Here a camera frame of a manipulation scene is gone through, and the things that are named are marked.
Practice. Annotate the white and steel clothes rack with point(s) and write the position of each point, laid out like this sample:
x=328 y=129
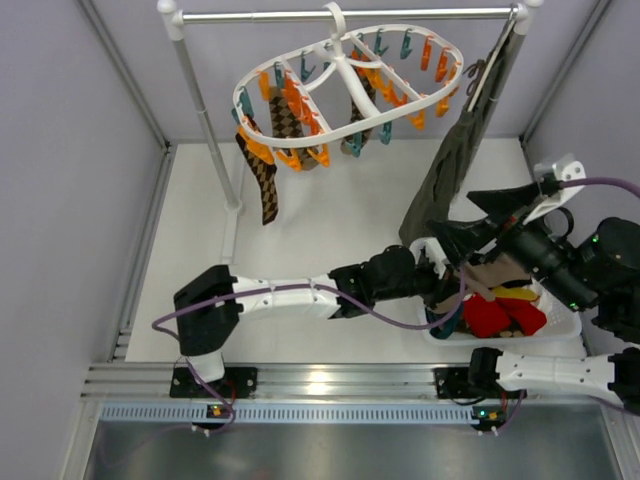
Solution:
x=175 y=20

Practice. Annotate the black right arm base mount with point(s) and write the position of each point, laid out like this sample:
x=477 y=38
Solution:
x=452 y=383

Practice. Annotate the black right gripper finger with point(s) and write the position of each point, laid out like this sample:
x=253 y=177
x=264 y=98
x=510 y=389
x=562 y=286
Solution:
x=461 y=240
x=508 y=206

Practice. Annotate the beige ribbed sock striped cuff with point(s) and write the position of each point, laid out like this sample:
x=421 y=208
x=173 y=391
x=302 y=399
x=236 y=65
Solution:
x=447 y=298

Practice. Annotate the olive green hanging garment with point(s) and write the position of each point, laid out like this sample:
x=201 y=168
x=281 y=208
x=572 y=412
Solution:
x=453 y=159

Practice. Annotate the teal green sock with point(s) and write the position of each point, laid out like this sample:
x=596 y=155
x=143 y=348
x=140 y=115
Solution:
x=446 y=329

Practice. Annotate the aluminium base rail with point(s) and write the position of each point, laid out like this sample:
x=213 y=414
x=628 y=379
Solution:
x=151 y=381

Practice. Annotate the white round clip hanger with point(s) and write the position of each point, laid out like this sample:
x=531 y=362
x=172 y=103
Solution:
x=413 y=69

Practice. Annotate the white plastic laundry basket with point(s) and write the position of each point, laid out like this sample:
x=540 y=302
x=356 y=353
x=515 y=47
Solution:
x=562 y=323

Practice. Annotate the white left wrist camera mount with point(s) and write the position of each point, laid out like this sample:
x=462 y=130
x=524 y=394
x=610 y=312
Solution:
x=427 y=250

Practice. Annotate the red santa sock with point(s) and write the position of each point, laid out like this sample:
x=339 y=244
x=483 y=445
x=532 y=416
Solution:
x=502 y=317

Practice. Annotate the mustard yellow sock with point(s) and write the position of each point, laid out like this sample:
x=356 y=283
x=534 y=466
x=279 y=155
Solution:
x=516 y=293

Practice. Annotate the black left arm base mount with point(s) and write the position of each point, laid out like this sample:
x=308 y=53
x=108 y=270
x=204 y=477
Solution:
x=237 y=383

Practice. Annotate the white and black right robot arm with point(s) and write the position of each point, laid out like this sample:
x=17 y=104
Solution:
x=601 y=273

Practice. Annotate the grey slotted cable duct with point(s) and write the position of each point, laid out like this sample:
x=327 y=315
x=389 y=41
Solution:
x=302 y=413

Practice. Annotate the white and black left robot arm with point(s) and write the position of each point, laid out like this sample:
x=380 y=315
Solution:
x=210 y=307

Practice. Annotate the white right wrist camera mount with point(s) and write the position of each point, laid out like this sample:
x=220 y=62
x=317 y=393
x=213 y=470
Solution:
x=549 y=175

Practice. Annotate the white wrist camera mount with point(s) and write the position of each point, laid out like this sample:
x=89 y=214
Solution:
x=427 y=250
x=549 y=175

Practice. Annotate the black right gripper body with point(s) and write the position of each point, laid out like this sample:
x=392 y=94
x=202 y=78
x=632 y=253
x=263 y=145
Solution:
x=507 y=228

